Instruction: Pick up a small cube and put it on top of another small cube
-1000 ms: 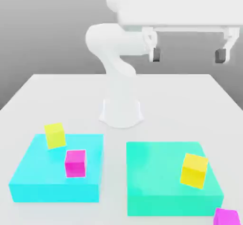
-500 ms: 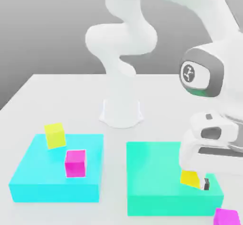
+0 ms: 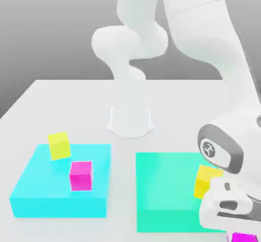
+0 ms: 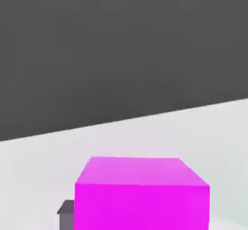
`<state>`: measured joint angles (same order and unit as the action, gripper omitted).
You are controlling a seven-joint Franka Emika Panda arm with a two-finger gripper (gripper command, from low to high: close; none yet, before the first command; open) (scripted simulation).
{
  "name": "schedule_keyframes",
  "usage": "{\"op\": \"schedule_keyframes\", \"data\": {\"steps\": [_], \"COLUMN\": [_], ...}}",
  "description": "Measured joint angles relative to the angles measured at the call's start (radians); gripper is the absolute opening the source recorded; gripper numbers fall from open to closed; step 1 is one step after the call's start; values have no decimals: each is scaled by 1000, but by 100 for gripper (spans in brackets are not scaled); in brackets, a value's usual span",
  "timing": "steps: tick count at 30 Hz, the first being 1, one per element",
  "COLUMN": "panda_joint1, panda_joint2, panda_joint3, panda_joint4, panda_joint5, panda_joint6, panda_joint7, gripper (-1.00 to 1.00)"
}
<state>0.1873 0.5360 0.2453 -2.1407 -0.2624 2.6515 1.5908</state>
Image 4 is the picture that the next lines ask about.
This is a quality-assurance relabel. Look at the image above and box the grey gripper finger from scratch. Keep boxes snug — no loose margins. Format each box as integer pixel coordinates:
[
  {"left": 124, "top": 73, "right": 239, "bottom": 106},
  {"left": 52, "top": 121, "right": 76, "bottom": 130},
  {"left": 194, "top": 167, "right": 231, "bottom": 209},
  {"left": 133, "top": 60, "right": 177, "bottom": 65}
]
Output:
[{"left": 56, "top": 199, "right": 76, "bottom": 230}]

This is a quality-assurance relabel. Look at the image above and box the small magenta cube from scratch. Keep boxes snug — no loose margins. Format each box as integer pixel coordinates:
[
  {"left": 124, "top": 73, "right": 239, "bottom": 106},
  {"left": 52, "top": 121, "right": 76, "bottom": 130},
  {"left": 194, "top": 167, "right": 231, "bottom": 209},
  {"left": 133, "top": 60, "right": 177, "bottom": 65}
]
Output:
[{"left": 74, "top": 156, "right": 210, "bottom": 230}]

